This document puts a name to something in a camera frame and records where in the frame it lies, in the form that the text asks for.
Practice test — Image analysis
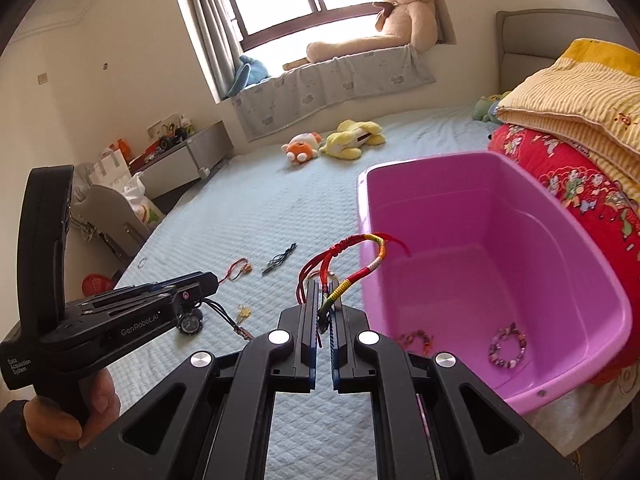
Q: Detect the brown cord necklace pendant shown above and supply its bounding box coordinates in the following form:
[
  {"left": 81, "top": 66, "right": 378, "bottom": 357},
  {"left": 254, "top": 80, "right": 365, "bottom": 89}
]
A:
[{"left": 203, "top": 298, "right": 254, "bottom": 341}]

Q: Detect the red multicolour string bracelet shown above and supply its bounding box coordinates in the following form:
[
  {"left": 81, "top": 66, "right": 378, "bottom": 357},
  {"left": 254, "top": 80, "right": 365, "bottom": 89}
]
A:
[{"left": 295, "top": 231, "right": 412, "bottom": 336}]

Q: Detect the left hand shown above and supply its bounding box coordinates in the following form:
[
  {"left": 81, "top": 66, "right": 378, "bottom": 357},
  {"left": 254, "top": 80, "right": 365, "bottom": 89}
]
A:
[{"left": 23, "top": 368, "right": 120, "bottom": 464}]

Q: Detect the black wrist watch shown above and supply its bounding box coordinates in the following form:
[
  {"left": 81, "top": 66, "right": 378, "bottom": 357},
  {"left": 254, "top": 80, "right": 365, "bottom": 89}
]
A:
[{"left": 177, "top": 308, "right": 203, "bottom": 336}]

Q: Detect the red plastic basket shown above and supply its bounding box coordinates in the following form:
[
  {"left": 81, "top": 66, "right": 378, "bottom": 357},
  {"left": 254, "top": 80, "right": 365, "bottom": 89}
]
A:
[{"left": 81, "top": 273, "right": 114, "bottom": 297}]

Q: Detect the white plastic bag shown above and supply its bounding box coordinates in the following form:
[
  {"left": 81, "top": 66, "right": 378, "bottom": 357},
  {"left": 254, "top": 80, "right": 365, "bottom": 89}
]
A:
[{"left": 122, "top": 172, "right": 165, "bottom": 230}]

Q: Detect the grey chair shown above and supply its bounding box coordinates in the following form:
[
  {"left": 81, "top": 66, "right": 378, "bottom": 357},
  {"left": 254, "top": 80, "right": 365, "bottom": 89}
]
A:
[{"left": 70, "top": 164, "right": 152, "bottom": 266}]

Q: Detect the grey bedside cabinet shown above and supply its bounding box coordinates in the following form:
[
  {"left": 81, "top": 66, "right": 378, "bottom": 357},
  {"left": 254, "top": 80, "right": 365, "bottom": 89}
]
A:
[{"left": 139, "top": 122, "right": 233, "bottom": 200}]

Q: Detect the white paper bag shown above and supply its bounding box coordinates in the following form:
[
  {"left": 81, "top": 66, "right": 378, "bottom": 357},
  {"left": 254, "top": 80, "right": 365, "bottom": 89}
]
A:
[{"left": 89, "top": 148, "right": 131, "bottom": 191}]

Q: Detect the purple plastic tub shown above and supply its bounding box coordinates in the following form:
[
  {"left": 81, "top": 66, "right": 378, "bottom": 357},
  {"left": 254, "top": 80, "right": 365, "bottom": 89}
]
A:
[{"left": 358, "top": 152, "right": 632, "bottom": 414}]

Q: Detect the orange plush toy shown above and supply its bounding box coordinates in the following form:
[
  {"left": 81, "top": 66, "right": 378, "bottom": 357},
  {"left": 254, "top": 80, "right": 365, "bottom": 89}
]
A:
[{"left": 281, "top": 132, "right": 322, "bottom": 165}]

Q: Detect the grey window seat cloth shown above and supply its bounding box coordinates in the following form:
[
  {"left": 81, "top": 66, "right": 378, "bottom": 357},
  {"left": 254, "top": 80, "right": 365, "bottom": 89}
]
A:
[{"left": 230, "top": 46, "right": 436, "bottom": 141}]

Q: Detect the yellow plush toy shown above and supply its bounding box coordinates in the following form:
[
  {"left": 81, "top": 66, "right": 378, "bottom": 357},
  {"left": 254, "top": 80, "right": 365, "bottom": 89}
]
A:
[{"left": 320, "top": 119, "right": 386, "bottom": 160}]

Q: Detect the blue plush toy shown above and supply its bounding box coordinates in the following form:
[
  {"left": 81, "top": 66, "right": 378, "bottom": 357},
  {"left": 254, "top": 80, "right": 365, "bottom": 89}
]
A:
[{"left": 227, "top": 54, "right": 270, "bottom": 98}]

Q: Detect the red floral quilt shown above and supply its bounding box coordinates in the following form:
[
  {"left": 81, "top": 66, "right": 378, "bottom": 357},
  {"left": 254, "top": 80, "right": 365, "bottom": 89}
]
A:
[{"left": 488, "top": 125, "right": 639, "bottom": 386}]

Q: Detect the grey curtain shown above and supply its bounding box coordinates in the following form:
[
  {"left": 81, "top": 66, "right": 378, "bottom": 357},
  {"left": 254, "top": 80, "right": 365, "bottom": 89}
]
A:
[{"left": 177, "top": 0, "right": 242, "bottom": 103}]

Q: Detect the green plush toy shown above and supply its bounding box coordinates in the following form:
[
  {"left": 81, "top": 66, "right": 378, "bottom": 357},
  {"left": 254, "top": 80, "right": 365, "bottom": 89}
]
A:
[{"left": 472, "top": 91, "right": 510, "bottom": 125}]

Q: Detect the large beige teddy bear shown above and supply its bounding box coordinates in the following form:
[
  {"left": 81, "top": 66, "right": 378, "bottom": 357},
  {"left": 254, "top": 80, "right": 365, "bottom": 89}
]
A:
[{"left": 306, "top": 0, "right": 438, "bottom": 63}]

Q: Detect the yellow striped folded blanket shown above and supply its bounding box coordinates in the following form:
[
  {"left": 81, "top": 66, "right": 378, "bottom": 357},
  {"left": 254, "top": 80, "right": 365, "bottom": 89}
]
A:
[{"left": 496, "top": 38, "right": 639, "bottom": 183}]

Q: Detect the grey bed headboard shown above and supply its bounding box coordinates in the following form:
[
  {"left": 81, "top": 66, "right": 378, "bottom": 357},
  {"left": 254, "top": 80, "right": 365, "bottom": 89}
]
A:
[{"left": 496, "top": 9, "right": 637, "bottom": 92}]

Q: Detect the red string bracelet gold charm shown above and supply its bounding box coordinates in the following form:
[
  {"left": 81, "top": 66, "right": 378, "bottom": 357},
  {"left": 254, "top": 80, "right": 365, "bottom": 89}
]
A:
[{"left": 218, "top": 257, "right": 253, "bottom": 284}]

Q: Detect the colourful braided bracelet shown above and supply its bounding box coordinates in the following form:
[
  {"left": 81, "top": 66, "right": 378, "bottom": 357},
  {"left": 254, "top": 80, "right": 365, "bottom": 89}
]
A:
[{"left": 397, "top": 329, "right": 435, "bottom": 358}]

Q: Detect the large beaded stone bracelet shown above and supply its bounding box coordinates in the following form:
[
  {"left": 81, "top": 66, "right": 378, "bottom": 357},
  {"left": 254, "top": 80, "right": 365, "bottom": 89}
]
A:
[{"left": 488, "top": 322, "right": 528, "bottom": 371}]

